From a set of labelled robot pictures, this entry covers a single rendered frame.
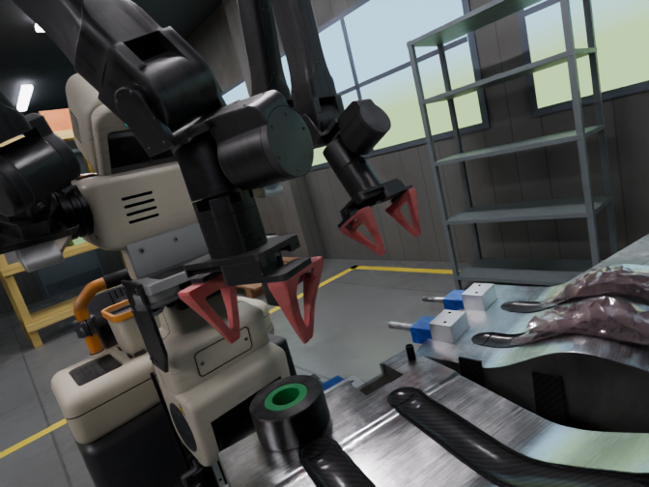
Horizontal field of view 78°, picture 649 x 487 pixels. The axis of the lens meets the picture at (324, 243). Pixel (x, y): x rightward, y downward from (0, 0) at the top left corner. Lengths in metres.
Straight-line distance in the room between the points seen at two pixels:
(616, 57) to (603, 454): 2.75
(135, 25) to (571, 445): 0.48
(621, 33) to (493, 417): 2.72
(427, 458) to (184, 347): 0.53
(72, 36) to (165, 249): 0.43
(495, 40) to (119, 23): 3.00
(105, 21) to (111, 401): 0.84
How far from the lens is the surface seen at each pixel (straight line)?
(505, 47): 3.23
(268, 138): 0.31
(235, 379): 0.83
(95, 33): 0.38
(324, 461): 0.43
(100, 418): 1.08
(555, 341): 0.54
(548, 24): 3.12
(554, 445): 0.40
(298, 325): 0.37
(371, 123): 0.63
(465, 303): 0.71
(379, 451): 0.42
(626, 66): 2.99
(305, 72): 0.70
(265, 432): 0.44
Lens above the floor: 1.15
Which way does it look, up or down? 12 degrees down
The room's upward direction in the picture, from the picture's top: 15 degrees counter-clockwise
